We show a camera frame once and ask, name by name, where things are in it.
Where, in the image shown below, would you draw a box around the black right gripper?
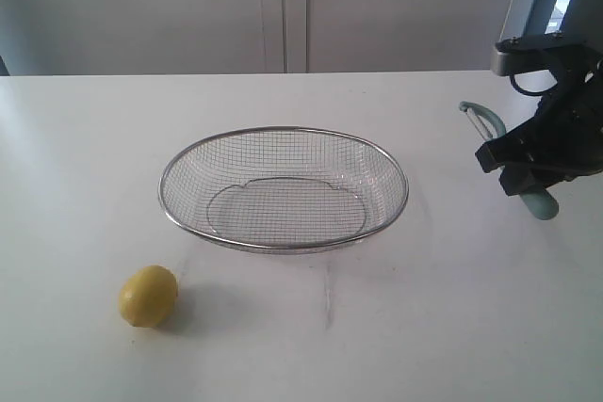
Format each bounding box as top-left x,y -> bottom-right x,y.
475,46 -> 602,196

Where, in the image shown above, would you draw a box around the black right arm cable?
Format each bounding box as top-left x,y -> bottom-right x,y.
508,70 -> 562,97

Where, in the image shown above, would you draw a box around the white cabinet doors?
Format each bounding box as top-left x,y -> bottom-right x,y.
1,0 -> 533,75

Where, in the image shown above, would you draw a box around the yellow lemon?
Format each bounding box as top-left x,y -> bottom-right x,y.
118,265 -> 178,328

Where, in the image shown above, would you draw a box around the oval metal wire mesh basket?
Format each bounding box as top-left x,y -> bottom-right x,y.
157,126 -> 409,255

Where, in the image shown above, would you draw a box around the teal handled vegetable peeler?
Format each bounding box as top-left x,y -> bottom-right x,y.
459,102 -> 560,220

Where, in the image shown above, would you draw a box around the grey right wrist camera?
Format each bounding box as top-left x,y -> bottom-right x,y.
490,32 -> 589,77

